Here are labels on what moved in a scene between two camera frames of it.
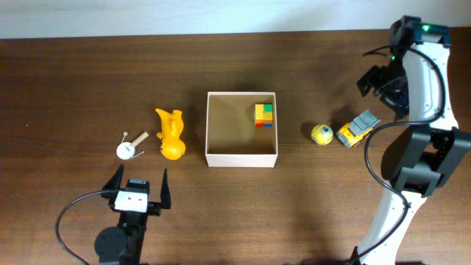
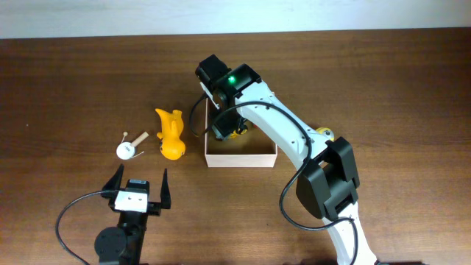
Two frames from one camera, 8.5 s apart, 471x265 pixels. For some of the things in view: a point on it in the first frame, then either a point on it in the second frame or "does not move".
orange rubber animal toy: [172, 146] does not move
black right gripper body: [391, 87] to [226, 116]
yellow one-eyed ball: [321, 134] does not move
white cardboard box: [232, 139] does not move
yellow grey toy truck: [351, 132] to [235, 134]
